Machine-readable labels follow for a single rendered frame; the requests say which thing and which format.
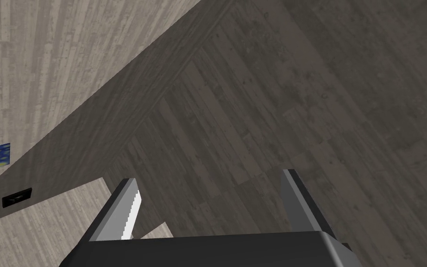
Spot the black wall plate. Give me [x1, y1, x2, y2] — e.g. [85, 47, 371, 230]
[1, 187, 33, 209]

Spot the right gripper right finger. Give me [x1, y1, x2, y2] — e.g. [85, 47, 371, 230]
[280, 168, 338, 240]

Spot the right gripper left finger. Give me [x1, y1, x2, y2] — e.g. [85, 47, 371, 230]
[82, 178, 142, 242]

